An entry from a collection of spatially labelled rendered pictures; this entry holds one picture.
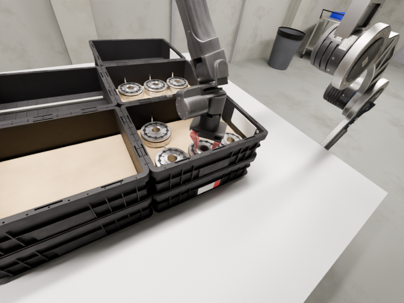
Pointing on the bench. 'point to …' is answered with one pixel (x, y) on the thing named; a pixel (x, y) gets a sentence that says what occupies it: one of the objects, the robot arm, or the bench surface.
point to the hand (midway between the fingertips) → (204, 147)
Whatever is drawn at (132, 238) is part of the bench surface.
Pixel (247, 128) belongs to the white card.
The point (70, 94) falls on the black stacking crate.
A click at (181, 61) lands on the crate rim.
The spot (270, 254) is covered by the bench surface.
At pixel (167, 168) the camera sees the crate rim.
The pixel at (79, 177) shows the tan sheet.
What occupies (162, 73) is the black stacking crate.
